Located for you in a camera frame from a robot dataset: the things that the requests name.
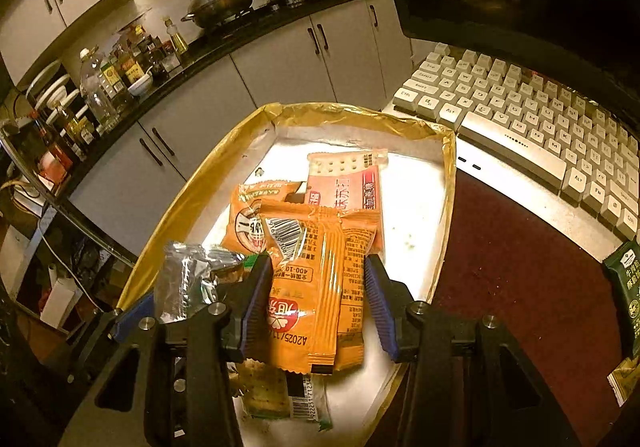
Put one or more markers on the cluster of condiment bottles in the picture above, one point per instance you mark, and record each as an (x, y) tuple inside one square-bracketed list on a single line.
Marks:
[(140, 52)]

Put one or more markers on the cream wafer packet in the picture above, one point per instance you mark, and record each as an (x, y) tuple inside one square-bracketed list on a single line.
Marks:
[(625, 377)]

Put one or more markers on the white kitchen base cabinets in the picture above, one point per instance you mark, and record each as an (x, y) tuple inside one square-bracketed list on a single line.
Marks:
[(280, 67)]

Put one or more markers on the large clear oil bottle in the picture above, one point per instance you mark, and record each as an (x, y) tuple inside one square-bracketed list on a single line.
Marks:
[(97, 92)]

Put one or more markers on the orange round-logo snack packet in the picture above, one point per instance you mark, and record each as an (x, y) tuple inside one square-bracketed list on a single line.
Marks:
[(245, 227)]

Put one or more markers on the white and grey keyboard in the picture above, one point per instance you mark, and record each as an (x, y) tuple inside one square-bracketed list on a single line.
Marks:
[(525, 122)]

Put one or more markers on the small yellow oil bottle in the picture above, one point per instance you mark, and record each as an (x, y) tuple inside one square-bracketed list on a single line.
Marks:
[(177, 39)]

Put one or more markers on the white bowl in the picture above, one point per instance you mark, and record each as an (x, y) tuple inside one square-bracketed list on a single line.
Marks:
[(141, 86)]

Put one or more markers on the white carton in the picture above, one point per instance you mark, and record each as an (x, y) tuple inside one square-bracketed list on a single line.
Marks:
[(60, 302)]

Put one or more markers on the dish rack with plates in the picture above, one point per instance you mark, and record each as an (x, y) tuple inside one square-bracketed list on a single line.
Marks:
[(50, 87)]

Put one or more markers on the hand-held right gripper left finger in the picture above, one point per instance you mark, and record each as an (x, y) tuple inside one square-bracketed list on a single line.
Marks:
[(255, 307)]

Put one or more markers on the gold cardboard box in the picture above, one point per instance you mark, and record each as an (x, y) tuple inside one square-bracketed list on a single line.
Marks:
[(415, 207)]

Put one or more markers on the silver foil snack packet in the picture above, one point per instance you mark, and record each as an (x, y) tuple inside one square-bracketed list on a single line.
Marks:
[(182, 282)]

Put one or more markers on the clear green-trim cracker packet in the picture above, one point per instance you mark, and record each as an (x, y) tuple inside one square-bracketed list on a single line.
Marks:
[(265, 392)]

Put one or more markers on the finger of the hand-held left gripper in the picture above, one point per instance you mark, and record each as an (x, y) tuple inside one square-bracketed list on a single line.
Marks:
[(131, 316)]

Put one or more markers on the pink cracker packet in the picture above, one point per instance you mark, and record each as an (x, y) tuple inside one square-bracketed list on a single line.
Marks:
[(345, 192)]

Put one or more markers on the dark green snack packet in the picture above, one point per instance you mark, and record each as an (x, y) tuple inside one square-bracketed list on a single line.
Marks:
[(627, 297)]

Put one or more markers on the orange clover-print snack packet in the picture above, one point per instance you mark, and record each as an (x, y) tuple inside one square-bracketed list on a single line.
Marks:
[(310, 287)]

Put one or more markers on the dark red table cloth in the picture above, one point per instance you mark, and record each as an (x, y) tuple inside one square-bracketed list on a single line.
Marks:
[(500, 267)]

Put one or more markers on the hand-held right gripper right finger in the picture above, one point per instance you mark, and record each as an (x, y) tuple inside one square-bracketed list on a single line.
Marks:
[(380, 312)]

